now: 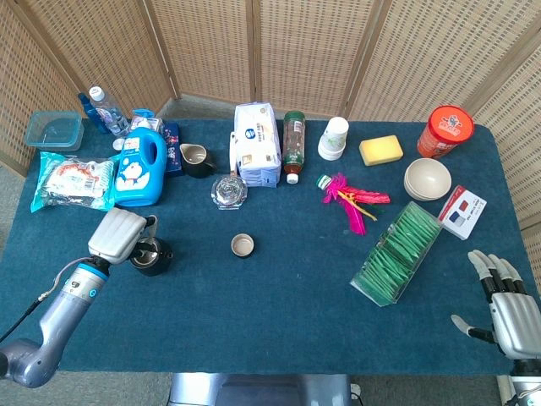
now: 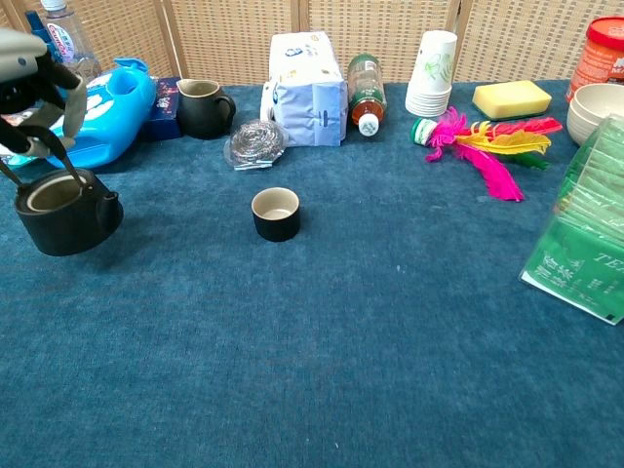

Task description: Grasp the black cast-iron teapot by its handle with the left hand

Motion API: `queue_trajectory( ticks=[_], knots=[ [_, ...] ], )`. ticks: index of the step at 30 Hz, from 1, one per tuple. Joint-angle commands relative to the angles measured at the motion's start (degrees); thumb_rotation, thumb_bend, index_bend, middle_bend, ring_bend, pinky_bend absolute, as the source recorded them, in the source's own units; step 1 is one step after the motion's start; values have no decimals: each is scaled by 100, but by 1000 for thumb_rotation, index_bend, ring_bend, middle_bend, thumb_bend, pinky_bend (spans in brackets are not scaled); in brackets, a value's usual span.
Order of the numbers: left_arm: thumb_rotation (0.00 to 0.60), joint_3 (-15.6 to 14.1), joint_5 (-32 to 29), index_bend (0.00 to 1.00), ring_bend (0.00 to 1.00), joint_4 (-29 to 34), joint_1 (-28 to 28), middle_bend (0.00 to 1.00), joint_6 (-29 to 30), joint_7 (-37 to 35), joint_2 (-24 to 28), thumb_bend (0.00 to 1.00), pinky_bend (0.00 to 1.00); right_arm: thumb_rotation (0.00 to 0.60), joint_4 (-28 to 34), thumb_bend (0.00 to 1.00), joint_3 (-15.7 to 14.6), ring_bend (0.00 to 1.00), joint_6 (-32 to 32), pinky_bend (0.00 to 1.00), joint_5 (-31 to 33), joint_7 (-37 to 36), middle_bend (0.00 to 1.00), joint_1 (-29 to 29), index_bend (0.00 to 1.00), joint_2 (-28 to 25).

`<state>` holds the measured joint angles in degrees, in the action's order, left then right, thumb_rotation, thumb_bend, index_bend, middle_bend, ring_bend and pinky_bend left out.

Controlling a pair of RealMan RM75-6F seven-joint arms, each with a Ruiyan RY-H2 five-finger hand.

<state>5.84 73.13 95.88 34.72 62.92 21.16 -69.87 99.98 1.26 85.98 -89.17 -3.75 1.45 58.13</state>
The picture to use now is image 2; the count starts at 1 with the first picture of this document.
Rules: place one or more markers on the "left black and grey robot hand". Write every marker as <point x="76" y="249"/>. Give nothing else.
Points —
<point x="24" y="88"/>

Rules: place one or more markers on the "black cast iron teapot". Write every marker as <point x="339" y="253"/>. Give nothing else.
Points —
<point x="63" y="229"/>

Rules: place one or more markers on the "small black tea cup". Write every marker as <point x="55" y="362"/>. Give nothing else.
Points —
<point x="276" y="226"/>

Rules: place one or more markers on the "clear plastic water bottle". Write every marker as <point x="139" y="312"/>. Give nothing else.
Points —
<point x="73" y="44"/>

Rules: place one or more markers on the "white and teal package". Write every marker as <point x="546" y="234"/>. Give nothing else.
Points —
<point x="7" y="161"/>

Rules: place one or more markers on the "blue detergent jug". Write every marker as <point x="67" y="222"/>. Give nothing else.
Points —
<point x="117" y="122"/>

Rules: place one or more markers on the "dark blue small box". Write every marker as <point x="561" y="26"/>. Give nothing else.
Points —
<point x="165" y="112"/>

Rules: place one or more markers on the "black ceramic pitcher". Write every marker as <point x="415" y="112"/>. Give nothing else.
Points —
<point x="200" y="117"/>

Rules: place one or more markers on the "wicker folding screen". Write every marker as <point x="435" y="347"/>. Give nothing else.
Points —
<point x="234" y="39"/>

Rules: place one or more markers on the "steel wool scrubber in wrapper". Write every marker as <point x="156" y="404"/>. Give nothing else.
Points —
<point x="256" y="141"/>

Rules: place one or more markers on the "white and blue tissue pack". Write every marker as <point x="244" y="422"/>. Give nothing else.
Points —
<point x="304" y="83"/>

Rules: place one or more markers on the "brown tea drink bottle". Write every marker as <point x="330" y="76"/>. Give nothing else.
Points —
<point x="366" y="88"/>

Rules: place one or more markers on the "blue tablecloth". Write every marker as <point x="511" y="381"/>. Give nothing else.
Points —
<point x="312" y="351"/>

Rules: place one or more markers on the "stack of white paper cups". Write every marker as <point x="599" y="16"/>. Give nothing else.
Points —
<point x="434" y="68"/>

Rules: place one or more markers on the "colourful feather shuttlecock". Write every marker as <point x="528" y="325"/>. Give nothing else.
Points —
<point x="487" y="166"/>

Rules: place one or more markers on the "yellow sponge with green pad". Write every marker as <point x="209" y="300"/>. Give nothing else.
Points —
<point x="509" y="97"/>

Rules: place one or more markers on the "beige bowl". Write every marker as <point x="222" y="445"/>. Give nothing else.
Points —
<point x="580" y="129"/>
<point x="597" y="100"/>

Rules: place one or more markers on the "orange canister with red lid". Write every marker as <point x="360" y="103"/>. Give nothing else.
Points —
<point x="597" y="58"/>

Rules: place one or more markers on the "green tea bag package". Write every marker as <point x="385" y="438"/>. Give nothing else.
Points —
<point x="580" y="239"/>

